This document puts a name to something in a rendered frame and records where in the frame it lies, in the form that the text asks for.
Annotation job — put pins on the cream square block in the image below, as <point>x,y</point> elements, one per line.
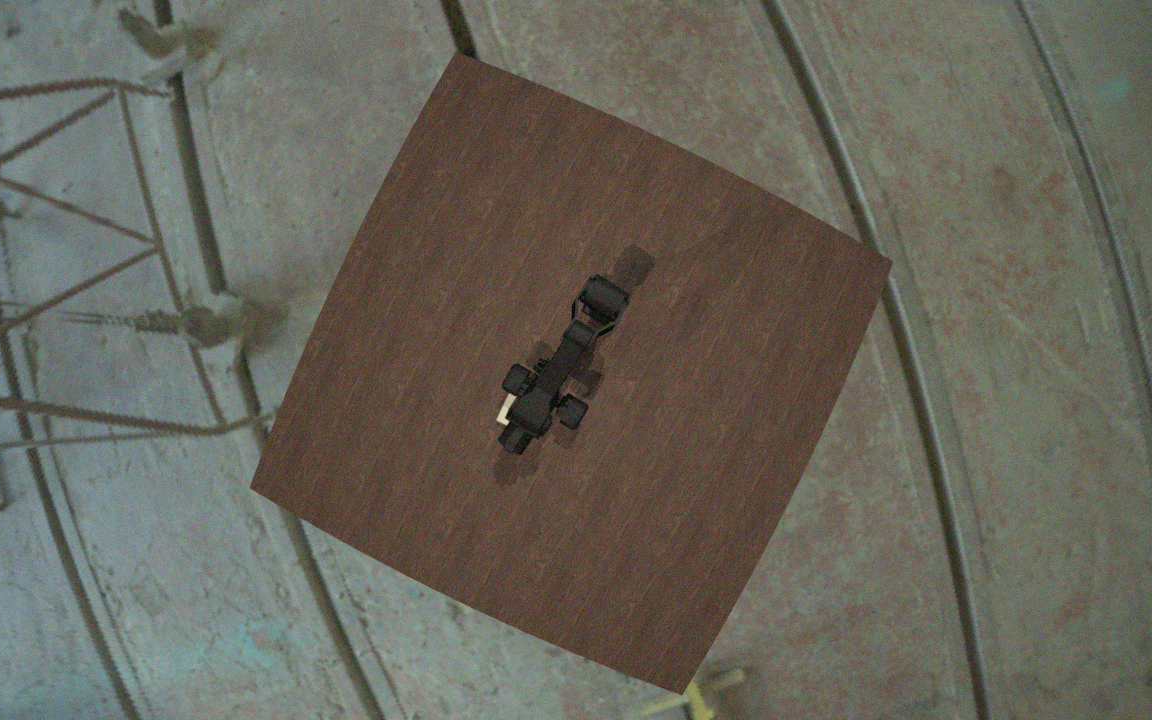
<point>509,400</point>

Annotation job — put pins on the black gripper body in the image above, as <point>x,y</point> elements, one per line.
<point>516,382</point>

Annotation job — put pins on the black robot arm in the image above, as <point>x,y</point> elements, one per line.
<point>529,414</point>

